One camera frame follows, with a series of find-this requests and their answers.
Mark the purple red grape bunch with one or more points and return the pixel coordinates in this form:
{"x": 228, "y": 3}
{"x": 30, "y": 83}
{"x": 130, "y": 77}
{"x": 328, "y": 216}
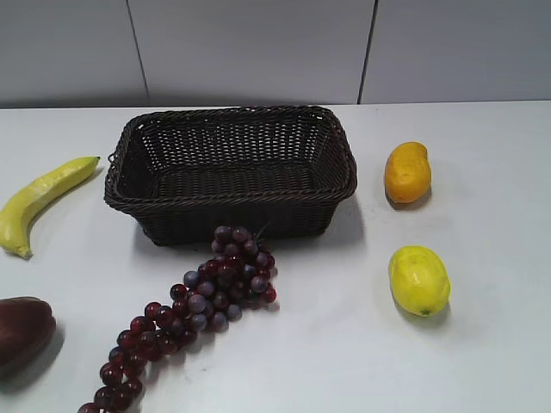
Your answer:
{"x": 209, "y": 298}

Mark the dark brown wicker basket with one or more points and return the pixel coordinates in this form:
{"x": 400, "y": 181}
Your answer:
{"x": 281, "y": 170}

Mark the orange mango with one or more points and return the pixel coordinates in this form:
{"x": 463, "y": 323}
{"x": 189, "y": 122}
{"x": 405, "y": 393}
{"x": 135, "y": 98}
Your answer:
{"x": 407, "y": 173}

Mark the yellow lemon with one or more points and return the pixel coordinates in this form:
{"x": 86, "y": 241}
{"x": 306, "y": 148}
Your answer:
{"x": 419, "y": 281}

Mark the yellow banana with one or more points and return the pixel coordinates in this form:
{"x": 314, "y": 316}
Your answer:
{"x": 23, "y": 207}

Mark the red apple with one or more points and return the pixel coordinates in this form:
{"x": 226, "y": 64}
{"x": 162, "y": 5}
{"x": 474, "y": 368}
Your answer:
{"x": 27, "y": 326}

